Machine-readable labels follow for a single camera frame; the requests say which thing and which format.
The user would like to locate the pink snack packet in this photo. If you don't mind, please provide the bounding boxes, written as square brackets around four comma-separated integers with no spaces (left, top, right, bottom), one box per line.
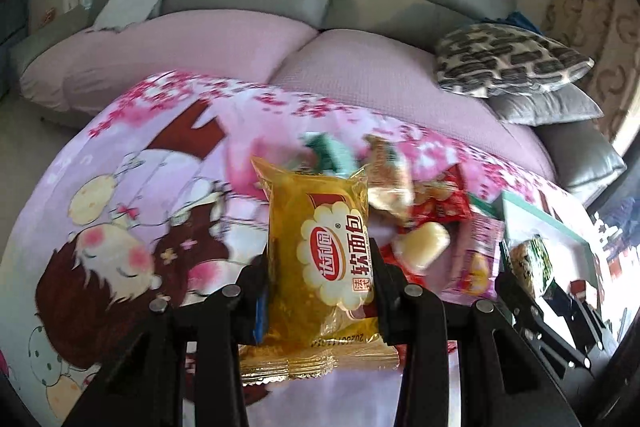
[442,212,506,300]

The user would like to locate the mint green snack packet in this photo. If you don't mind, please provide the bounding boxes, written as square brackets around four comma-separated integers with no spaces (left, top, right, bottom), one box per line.
[300,132,363,175]

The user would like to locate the white tray with teal rim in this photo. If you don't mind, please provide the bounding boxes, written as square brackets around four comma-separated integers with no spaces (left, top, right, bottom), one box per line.
[492,189,601,293]

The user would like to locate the green and white snack packet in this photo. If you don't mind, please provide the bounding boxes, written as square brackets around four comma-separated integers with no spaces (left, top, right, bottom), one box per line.
[507,234,556,303]

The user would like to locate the beige patterned curtain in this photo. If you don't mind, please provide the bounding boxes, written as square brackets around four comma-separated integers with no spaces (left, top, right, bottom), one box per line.
[540,0,640,142]

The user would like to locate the grey pillow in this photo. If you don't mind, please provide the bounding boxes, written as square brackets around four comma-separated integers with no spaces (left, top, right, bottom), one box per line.
[487,82,605,128]

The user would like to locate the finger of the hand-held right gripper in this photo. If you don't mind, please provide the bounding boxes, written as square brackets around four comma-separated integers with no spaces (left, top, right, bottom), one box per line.
[495,269,593,370]
[545,279,613,358]

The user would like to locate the large red snack packet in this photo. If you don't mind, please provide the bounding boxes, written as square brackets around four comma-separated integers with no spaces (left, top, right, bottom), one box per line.
[400,164,473,228]

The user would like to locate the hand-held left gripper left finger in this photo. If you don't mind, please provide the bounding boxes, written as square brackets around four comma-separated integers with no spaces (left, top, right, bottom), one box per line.
[62,252,273,427]

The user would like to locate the yellow bread packet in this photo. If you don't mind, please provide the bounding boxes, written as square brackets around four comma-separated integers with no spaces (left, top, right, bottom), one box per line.
[239,157,401,385]

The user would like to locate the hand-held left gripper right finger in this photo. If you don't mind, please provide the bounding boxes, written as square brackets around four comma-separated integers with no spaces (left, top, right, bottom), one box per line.
[367,249,583,427]

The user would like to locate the pink sofa cover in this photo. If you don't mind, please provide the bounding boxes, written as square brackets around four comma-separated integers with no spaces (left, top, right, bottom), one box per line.
[20,9,558,188]

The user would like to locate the beige orange-print snack packet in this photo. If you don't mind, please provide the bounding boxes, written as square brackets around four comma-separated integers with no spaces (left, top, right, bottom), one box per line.
[364,134,416,218]

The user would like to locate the pale yellow jelly cup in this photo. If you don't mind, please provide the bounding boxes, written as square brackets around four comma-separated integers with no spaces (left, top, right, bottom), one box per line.
[397,221,451,272]

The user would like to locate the pink cartoon printed blanket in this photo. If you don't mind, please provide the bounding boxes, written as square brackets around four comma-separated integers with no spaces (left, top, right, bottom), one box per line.
[0,69,596,427]

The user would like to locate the black and white patterned pillow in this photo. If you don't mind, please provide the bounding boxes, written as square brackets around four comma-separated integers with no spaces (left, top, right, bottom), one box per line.
[434,23,596,98]

